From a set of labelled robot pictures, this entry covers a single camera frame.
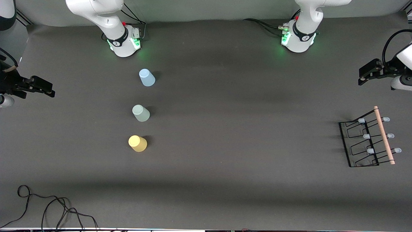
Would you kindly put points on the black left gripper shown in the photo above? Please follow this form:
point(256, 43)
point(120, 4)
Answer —
point(390, 70)

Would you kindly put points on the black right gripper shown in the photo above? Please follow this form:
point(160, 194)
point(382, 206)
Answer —
point(7, 82)

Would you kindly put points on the pale green plastic cup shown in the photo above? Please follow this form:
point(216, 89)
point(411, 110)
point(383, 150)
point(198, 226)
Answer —
point(141, 113)

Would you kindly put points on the yellow plastic cup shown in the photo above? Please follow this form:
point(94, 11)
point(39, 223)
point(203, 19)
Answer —
point(137, 143)

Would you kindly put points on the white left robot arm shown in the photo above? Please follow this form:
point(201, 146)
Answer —
point(302, 38)

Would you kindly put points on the light blue plastic cup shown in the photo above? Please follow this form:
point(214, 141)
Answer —
point(147, 78)

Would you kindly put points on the dark grey table mat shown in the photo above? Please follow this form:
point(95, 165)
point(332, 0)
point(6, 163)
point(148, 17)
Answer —
point(257, 177)

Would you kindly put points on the black frame rail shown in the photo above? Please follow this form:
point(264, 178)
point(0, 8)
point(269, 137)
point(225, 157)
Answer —
point(25, 18)

